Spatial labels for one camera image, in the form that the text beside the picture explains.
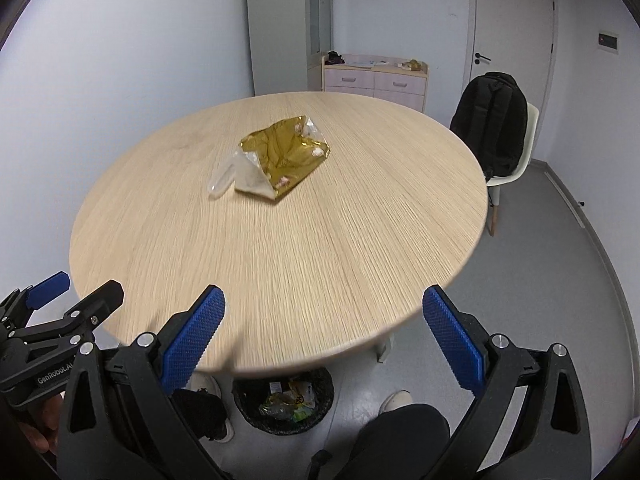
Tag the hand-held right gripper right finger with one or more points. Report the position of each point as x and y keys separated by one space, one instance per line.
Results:
x=452 y=345

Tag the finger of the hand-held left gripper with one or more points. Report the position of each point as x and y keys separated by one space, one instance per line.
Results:
x=102 y=300
x=47 y=287

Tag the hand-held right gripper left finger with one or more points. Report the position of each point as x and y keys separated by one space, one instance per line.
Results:
x=195 y=345

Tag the black lined trash bin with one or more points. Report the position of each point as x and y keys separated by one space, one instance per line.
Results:
x=245 y=400

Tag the blue and white milk carton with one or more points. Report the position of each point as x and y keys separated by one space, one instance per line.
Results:
x=274 y=386

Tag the clear plastic bag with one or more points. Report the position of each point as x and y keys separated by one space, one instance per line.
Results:
x=277 y=405

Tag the yellow snack packet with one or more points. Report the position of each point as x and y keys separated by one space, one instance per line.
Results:
x=300 y=397

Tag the green carton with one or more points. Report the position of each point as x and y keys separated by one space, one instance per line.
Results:
x=301 y=414

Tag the gold foil bag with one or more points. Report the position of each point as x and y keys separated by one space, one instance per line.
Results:
x=280 y=155

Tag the person's left hand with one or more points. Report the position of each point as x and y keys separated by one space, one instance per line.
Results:
x=45 y=425

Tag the person's left white shoe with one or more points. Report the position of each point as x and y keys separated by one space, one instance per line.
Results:
x=212 y=385

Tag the person's white shoe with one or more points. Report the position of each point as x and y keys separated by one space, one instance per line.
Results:
x=212 y=385
x=395 y=401

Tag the person's left leg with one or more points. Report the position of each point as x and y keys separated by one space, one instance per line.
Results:
x=200 y=415

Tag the person's leg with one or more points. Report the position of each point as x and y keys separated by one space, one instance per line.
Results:
x=400 y=440
x=200 y=415

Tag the person's right white shoe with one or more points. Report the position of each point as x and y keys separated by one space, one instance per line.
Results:
x=395 y=401

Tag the person's right leg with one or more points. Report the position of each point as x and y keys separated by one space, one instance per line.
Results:
x=400 y=440

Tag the round wooden table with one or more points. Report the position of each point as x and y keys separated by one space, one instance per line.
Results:
x=325 y=235

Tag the clear plastic wrapper piece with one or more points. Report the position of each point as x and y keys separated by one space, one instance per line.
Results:
x=222 y=177

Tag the black backpack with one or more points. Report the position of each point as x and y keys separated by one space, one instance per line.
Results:
x=490 y=125

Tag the white chair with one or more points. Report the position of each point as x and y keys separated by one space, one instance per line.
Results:
x=530 y=135

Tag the yellowish item on chest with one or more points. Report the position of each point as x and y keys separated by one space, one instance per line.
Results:
x=412 y=65

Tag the dark item on chest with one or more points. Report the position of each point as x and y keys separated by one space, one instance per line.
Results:
x=336 y=58

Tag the tall white cabinet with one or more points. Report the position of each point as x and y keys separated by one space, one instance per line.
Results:
x=280 y=25

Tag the white door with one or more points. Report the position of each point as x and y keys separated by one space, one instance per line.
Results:
x=515 y=20

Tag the black wall panel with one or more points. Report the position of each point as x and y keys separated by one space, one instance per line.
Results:
x=608 y=41

